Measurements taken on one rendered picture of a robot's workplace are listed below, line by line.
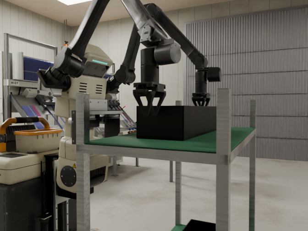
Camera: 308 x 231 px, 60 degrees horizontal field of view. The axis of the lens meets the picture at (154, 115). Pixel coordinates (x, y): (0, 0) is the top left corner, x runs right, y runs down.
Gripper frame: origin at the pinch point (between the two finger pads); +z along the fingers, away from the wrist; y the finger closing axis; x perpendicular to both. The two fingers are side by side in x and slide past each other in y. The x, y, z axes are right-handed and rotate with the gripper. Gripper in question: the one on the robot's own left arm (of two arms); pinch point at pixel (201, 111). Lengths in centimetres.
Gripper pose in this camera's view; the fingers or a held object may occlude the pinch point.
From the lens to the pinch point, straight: 135.7
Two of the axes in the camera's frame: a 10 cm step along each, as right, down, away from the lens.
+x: -9.0, 0.0, 4.4
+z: 0.2, 10.0, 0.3
